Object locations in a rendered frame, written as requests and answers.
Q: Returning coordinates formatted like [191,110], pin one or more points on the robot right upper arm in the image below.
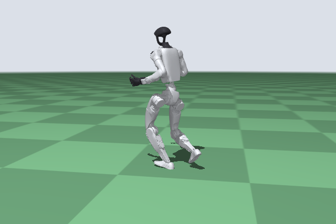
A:
[184,70]

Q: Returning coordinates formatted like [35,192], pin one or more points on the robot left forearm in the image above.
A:
[152,78]

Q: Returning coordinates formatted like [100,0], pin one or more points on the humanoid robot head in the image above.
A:
[162,32]

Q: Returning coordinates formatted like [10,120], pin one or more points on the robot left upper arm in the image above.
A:
[156,57]

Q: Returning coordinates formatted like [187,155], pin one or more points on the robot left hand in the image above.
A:
[135,81]

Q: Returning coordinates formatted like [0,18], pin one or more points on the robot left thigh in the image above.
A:
[156,101]

